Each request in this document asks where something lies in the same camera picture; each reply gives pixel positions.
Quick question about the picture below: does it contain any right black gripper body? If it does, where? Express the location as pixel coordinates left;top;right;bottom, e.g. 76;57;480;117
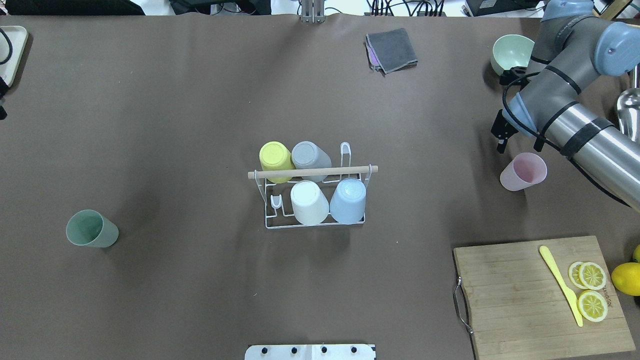
490;109;518;141

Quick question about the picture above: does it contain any pink plastic cup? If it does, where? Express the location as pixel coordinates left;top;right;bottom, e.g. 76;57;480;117
499;152;547;192

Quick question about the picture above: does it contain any sage green cup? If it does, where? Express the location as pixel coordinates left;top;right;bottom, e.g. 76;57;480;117
65;209;120;248

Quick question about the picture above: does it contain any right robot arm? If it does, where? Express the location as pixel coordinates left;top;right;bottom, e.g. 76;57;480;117
491;0;640;210

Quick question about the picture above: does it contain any light blue cup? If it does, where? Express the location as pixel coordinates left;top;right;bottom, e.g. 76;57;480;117
329;178;367;224

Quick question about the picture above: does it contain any grey cup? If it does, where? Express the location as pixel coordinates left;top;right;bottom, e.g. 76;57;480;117
291;141;332;170

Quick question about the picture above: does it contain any white cup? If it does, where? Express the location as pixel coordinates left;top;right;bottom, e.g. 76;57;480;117
290;180;330;226

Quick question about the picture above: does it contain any yellow cup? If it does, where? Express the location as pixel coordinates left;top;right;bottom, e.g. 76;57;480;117
258;141;296;171

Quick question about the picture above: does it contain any mint green bowl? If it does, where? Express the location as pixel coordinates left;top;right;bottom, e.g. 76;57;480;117
490;34;535;76

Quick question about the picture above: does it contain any steel ice scoop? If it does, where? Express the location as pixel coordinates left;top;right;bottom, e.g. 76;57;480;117
616;64;640;144

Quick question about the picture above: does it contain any lemon slice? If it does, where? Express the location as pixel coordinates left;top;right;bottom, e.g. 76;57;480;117
577;289;609;322
567;260;588;290
578;261;607;291

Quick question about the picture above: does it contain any grey folded cloth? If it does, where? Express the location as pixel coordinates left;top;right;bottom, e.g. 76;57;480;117
365;28;418;75

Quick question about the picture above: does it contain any purple cloth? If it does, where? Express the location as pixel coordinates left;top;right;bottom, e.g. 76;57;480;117
365;41;381;71

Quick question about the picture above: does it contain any yellow lemon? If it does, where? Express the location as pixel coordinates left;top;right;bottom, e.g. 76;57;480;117
631;244;640;264
610;262;640;297

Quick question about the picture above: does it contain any bamboo cutting board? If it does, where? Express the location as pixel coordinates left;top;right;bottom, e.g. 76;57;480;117
453;235;636;360

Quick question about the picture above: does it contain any yellow plastic knife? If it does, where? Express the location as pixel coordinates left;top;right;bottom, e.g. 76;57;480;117
538;244;584;328

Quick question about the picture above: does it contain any cream plastic tray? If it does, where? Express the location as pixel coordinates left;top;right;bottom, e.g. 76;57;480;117
0;25;29;87

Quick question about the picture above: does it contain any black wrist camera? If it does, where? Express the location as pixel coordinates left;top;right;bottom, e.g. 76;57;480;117
499;66;540;88

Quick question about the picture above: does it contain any white wire cup rack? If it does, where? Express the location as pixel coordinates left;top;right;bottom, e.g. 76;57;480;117
247;141;378;229

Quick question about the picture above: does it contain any aluminium frame post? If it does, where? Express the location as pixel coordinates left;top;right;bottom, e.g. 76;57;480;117
298;0;326;24

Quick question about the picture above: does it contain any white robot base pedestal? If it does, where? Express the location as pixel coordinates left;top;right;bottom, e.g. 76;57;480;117
244;343;377;360

